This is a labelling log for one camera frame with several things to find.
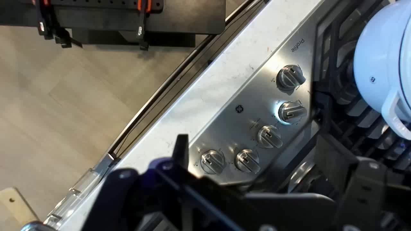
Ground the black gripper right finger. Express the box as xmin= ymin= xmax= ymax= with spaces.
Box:
xmin=315 ymin=132 xmax=411 ymax=231

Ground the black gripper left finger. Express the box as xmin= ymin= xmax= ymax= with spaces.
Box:
xmin=80 ymin=134 xmax=245 ymax=231

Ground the silver stove knob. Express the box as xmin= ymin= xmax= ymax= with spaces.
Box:
xmin=274 ymin=99 xmax=308 ymax=126
xmin=274 ymin=63 xmax=307 ymax=95
xmin=199 ymin=148 xmax=227 ymax=176
xmin=255 ymin=123 xmax=285 ymax=150
xmin=233 ymin=147 xmax=262 ymax=175

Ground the white pot with lid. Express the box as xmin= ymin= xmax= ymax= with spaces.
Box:
xmin=351 ymin=0 xmax=411 ymax=141

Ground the orange black clamp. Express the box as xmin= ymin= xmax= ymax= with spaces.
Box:
xmin=37 ymin=0 xmax=74 ymax=49
xmin=134 ymin=0 xmax=154 ymax=52

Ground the beige plate with hole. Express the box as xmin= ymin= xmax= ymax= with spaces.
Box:
xmin=0 ymin=186 xmax=38 ymax=231

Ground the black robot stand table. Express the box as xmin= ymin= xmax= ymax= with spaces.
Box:
xmin=0 ymin=0 xmax=227 ymax=49

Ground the steel oven door handle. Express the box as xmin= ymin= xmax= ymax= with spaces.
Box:
xmin=18 ymin=0 xmax=268 ymax=231

